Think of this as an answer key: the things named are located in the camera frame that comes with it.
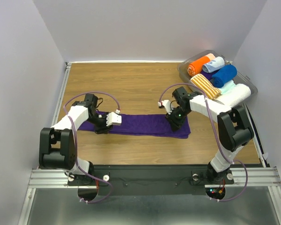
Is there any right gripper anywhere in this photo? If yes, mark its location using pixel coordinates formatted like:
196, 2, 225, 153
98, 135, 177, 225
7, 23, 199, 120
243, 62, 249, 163
164, 106, 190, 132

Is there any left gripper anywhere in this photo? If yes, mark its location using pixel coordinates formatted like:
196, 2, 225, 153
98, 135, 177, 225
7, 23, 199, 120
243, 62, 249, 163
86, 112, 112, 135

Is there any purple towel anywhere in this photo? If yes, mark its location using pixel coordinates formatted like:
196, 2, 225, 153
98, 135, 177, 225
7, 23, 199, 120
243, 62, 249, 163
78, 111, 192, 139
201, 71, 214, 81

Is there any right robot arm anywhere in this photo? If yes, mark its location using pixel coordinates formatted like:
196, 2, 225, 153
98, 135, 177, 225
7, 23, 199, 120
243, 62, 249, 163
158, 87, 254, 183

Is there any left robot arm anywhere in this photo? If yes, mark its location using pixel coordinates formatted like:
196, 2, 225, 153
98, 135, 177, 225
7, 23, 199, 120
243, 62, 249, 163
39, 92, 122, 185

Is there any orange striped rolled towel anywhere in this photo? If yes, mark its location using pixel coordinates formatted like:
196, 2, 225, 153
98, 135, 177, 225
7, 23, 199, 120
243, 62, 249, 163
190, 74, 222, 100

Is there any clear plastic bin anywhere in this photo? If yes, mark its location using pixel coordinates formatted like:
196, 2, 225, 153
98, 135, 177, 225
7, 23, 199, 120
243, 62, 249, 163
177, 50, 258, 106

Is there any purple rolled towel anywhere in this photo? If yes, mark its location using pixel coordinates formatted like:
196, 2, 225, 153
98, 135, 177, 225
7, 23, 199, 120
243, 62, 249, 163
201, 71, 214, 81

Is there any pale teal rolled towel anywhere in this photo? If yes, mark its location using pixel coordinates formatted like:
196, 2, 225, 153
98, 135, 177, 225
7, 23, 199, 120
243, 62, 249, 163
219, 80, 236, 95

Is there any light blue patterned rolled towel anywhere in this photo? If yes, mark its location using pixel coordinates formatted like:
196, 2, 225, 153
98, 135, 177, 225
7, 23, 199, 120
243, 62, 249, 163
202, 56, 225, 73

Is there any white rolled towel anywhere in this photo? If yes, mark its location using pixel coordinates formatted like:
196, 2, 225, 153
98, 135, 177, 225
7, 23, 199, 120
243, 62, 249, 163
215, 83, 251, 107

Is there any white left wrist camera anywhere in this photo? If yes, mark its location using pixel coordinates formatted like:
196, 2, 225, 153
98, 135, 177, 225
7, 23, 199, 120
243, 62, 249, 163
106, 109, 122, 127

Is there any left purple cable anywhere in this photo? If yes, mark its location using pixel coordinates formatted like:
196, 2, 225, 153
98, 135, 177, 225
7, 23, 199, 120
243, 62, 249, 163
63, 91, 121, 204

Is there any purple cable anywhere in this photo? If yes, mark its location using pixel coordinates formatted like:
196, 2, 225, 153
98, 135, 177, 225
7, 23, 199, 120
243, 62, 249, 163
63, 91, 121, 204
158, 83, 249, 203

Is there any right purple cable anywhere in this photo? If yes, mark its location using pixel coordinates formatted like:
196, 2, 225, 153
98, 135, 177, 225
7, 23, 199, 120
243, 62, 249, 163
158, 83, 249, 203

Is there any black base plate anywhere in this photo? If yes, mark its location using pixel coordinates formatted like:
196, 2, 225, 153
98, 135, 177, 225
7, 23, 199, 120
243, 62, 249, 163
67, 165, 235, 196

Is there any aluminium frame rail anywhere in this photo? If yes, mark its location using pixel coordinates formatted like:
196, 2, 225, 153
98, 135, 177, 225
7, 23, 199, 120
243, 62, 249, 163
28, 167, 281, 188

